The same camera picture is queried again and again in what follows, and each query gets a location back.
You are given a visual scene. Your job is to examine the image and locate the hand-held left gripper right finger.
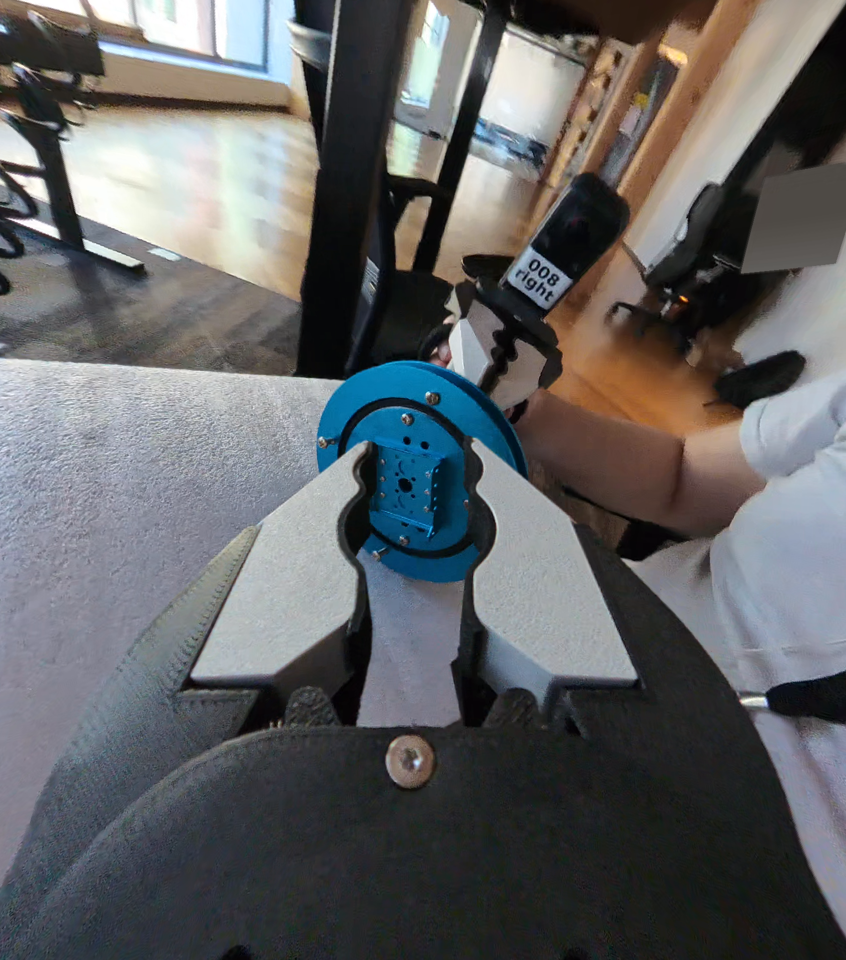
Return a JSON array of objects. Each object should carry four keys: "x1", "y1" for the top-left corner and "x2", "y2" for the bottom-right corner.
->
[{"x1": 453, "y1": 437, "x2": 639, "y2": 726}]

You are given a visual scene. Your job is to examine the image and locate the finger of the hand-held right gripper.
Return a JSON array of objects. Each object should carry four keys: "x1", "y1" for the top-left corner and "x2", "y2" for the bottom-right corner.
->
[
  {"x1": 447, "y1": 303, "x2": 505, "y2": 387},
  {"x1": 489, "y1": 341, "x2": 551, "y2": 411}
]

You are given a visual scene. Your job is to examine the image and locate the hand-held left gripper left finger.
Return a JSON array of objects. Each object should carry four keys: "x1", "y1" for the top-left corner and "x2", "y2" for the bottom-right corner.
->
[{"x1": 190, "y1": 441, "x2": 376, "y2": 726}]

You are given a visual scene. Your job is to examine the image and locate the blue round metal turntable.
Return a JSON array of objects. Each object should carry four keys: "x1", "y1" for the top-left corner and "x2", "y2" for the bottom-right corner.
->
[{"x1": 315, "y1": 361, "x2": 525, "y2": 582}]

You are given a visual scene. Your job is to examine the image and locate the person's right forearm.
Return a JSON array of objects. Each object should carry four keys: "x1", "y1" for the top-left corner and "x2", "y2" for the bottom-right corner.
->
[{"x1": 516, "y1": 390, "x2": 769, "y2": 537}]

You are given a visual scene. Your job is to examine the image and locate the black desk leg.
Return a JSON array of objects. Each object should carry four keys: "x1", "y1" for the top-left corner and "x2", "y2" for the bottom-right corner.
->
[{"x1": 295, "y1": 0, "x2": 506, "y2": 376}]

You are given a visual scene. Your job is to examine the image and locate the white foam sheet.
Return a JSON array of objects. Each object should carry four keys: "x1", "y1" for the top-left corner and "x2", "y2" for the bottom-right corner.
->
[{"x1": 0, "y1": 358, "x2": 469, "y2": 924}]

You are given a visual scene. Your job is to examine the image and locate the black chair armrest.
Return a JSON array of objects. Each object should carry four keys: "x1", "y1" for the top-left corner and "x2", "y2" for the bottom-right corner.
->
[{"x1": 715, "y1": 350, "x2": 806, "y2": 410}]

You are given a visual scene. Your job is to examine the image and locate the black strap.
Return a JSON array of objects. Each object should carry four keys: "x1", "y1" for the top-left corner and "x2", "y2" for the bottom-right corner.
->
[{"x1": 738, "y1": 652, "x2": 846, "y2": 729}]

